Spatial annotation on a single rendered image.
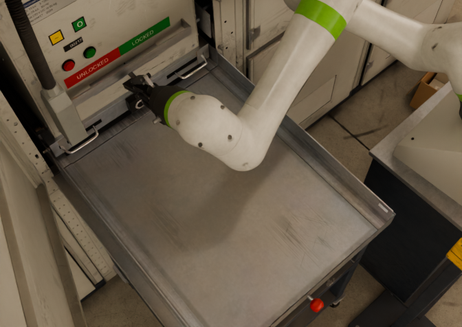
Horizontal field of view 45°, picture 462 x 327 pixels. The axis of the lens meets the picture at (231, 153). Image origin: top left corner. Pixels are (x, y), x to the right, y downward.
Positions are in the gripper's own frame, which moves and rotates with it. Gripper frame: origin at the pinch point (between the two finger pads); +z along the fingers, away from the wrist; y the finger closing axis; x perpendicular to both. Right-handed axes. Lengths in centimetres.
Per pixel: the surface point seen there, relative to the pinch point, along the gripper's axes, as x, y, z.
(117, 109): -4.1, 8.3, 11.9
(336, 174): 29, 39, -32
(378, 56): 118, 69, 40
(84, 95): -11.8, -4.2, 1.4
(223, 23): 32.3, 0.3, 3.4
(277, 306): -7, 47, -45
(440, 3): 158, 64, 37
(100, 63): -4.0, -8.5, 3.5
